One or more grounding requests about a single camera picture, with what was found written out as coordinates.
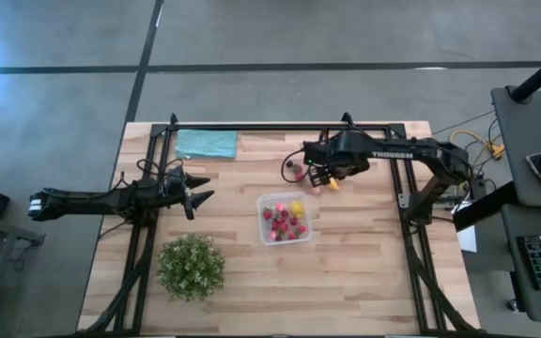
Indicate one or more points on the yellow plastic banana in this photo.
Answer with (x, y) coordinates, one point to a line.
(334, 185)

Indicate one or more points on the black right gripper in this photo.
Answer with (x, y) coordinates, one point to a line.
(322, 157)

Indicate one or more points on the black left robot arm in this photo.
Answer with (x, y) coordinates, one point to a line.
(87, 202)

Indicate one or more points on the grey desk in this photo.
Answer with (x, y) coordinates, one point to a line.
(524, 136)
(533, 305)

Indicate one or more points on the black metal pole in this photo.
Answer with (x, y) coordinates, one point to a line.
(538, 75)

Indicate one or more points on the black aluminium table frame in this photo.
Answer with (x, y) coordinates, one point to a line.
(275, 127)

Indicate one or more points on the white paper sheet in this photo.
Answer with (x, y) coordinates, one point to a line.
(468, 239)

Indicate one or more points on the teal folded cloth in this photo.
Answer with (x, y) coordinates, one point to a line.
(205, 143)

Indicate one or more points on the grey metal stand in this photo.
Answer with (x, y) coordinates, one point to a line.
(7, 227)

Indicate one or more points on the green artificial potted plant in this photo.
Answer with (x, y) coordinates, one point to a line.
(190, 267)

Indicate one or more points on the yellow plastic lemon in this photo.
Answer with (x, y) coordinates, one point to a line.
(297, 208)

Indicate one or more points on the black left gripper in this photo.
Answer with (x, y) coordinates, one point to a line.
(174, 188)

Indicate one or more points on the clear plastic tupperware container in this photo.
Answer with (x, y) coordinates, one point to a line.
(305, 199)

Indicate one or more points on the small pink plastic fruit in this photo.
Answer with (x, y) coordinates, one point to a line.
(279, 206)
(316, 190)
(273, 235)

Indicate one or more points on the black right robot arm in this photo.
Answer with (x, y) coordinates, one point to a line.
(392, 154)

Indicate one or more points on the small red round fruit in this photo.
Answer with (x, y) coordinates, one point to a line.
(293, 220)

